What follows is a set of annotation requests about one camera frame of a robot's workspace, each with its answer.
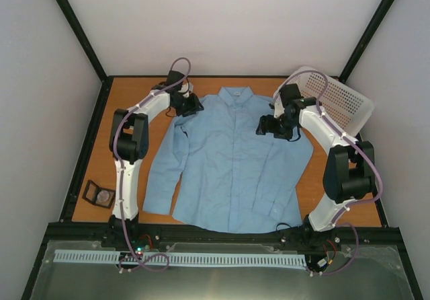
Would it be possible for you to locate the light blue button shirt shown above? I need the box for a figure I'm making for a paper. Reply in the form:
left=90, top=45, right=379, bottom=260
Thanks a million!
left=143, top=87, right=313, bottom=233

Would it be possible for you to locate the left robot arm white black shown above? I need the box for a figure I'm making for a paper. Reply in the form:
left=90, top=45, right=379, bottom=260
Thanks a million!
left=108, top=70, right=204, bottom=248

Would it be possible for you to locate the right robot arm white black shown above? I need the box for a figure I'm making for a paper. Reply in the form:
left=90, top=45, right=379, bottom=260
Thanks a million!
left=256, top=83, right=382, bottom=247

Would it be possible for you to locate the round pink brooch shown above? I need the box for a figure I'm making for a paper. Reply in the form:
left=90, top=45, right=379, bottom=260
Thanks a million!
left=97, top=190, right=111, bottom=204

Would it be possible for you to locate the open black brooch box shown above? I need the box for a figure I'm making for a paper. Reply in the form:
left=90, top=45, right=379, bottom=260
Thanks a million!
left=82, top=180, right=116, bottom=209

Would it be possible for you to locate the white perforated plastic basket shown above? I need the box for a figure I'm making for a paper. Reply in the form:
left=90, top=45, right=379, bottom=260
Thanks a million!
left=280, top=66, right=374, bottom=136

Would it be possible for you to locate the left red green controller board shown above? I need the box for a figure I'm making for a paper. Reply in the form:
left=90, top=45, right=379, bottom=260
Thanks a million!
left=132, top=234, right=154, bottom=256

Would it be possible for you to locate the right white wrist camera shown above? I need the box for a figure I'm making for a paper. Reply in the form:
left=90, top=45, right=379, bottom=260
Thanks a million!
left=269, top=96, right=284, bottom=118

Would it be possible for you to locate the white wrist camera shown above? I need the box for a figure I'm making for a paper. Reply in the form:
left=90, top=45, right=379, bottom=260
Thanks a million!
left=269, top=96, right=284, bottom=118
left=179, top=81, right=194, bottom=98

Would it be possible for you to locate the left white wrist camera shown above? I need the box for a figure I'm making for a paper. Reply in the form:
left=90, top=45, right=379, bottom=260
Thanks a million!
left=179, top=81, right=194, bottom=98

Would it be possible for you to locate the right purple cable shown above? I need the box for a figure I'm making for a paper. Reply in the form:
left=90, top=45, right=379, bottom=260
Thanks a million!
left=271, top=71, right=384, bottom=276

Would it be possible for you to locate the purple cable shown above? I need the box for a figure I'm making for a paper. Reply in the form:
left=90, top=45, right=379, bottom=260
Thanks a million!
left=271, top=71, right=384, bottom=276
left=112, top=57, right=194, bottom=274

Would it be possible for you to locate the right controller board with wires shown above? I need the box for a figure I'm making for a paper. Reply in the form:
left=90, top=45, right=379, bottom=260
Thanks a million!
left=306, top=239, right=337, bottom=276

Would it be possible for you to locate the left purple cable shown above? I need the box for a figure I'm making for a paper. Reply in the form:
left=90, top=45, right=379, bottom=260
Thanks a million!
left=112, top=57, right=194, bottom=274

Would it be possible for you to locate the right black frame post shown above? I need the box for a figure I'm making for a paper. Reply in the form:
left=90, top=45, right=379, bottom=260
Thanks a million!
left=339, top=0, right=396, bottom=83

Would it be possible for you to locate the black frame post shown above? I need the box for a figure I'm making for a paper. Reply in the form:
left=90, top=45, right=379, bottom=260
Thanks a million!
left=339, top=0, right=396, bottom=83
left=55, top=0, right=108, bottom=83

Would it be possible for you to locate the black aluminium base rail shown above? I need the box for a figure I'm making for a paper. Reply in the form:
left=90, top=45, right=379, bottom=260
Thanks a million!
left=42, top=222, right=406, bottom=254

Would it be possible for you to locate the light blue slotted cable duct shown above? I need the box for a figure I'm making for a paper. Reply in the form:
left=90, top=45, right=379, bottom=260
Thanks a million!
left=52, top=250, right=306, bottom=270

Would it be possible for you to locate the left black frame post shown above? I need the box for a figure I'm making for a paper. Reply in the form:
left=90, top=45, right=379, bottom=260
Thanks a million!
left=55, top=0, right=108, bottom=83

